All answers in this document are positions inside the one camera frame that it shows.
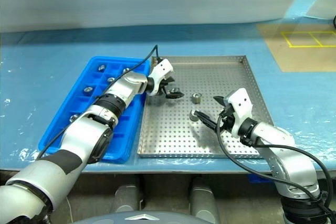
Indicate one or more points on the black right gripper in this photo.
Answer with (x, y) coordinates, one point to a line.
(228, 120)

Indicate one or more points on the blue bin under table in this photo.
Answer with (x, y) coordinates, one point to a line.
(258, 179)

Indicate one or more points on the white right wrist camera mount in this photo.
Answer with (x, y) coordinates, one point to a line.
(240, 102)

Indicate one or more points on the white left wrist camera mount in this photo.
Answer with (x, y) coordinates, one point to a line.
(162, 70)

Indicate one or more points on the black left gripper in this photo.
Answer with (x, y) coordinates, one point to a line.
(163, 84)

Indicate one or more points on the perforated steel tray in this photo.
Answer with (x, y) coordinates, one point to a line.
(170, 129)

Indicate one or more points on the small metal roller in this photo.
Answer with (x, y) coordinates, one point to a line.
(195, 98)
(101, 67)
(126, 70)
(193, 116)
(88, 89)
(73, 117)
(111, 79)

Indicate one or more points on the grey robot torso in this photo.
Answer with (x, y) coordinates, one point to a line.
(141, 218)

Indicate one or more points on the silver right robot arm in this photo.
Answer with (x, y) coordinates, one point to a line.
(286, 155)

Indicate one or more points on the grey rounded robot leg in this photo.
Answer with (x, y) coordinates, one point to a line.
(126, 200)
(203, 199)

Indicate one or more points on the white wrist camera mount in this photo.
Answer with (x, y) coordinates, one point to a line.
(162, 70)
(240, 102)

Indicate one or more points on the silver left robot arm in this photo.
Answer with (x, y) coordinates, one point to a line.
(78, 134)

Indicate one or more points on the brown table mat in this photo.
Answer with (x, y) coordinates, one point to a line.
(296, 58)

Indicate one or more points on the blue plastic compartment tray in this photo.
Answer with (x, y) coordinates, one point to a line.
(81, 100)

